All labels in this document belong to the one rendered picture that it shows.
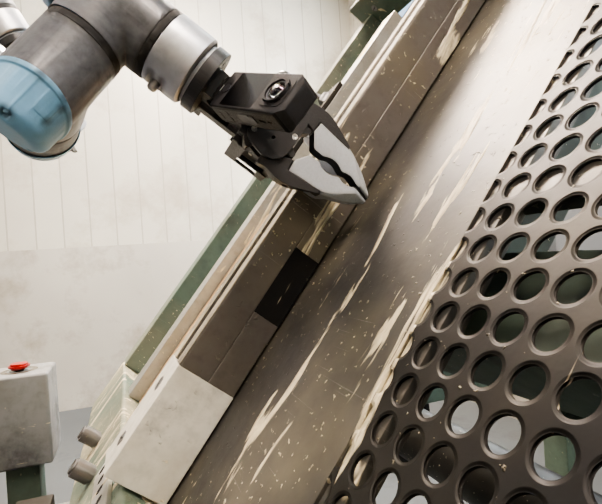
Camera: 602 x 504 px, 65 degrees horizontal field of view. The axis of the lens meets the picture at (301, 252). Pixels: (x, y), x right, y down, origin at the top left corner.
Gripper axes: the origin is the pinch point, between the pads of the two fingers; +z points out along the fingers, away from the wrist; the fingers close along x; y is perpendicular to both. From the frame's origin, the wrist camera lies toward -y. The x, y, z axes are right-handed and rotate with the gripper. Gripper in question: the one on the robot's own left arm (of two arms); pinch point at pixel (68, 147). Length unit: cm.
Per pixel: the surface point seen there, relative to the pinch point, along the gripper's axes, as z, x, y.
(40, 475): 51, 13, -39
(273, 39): -92, 329, 209
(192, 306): 36.3, -7.6, 3.1
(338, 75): 9, 18, 67
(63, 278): 4, 323, -59
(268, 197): 26.4, -7.0, 26.2
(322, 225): 32, -44, 19
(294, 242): 32, -44, 15
